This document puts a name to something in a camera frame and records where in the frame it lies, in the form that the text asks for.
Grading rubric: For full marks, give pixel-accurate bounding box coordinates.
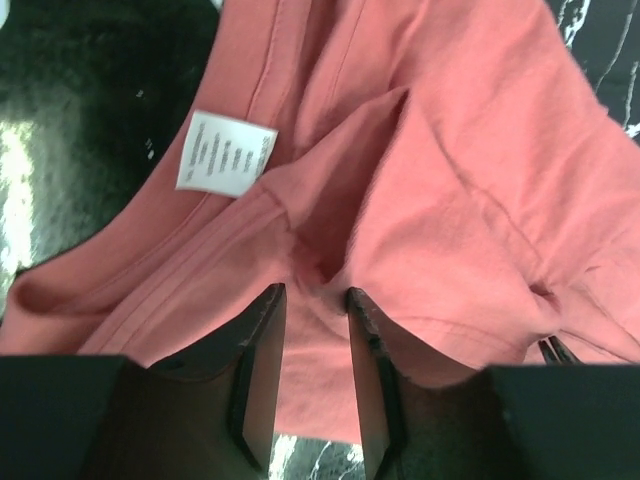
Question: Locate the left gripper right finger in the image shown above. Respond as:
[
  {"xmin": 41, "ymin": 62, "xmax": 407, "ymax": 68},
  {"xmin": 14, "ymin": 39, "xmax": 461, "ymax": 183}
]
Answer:
[{"xmin": 346, "ymin": 288, "xmax": 639, "ymax": 479}]

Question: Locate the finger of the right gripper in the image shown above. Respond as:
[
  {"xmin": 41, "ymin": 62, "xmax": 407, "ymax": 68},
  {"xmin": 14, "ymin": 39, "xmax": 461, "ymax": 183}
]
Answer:
[{"xmin": 537, "ymin": 335, "xmax": 582, "ymax": 364}]

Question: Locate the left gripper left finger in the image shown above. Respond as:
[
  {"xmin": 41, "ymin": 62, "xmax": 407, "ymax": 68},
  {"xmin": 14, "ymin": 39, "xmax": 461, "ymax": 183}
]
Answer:
[{"xmin": 1, "ymin": 284, "xmax": 286, "ymax": 479}]

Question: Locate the pink t shirt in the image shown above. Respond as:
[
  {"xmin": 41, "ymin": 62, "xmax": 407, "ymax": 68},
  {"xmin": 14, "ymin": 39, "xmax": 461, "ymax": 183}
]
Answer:
[{"xmin": 1, "ymin": 1, "xmax": 639, "ymax": 443}]

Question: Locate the black marble pattern mat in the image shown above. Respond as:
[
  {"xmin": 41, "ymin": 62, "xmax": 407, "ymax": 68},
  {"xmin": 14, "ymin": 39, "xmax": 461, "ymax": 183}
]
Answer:
[{"xmin": 1, "ymin": 1, "xmax": 639, "ymax": 479}]

